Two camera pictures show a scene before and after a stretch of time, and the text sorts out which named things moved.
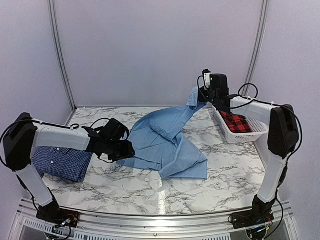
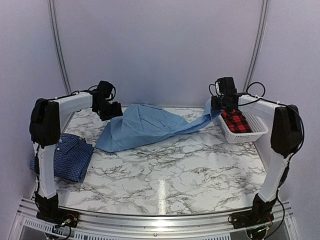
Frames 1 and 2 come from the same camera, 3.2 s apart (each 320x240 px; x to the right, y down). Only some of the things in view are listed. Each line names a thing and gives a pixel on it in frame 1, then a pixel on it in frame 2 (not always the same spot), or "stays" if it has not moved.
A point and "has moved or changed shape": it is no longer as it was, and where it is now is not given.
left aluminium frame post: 60,55 stays
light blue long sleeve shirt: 158,144 has moved or changed shape
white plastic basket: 258,130 stays
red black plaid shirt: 236,123 stays
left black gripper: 127,152 to 116,111
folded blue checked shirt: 62,162 stays
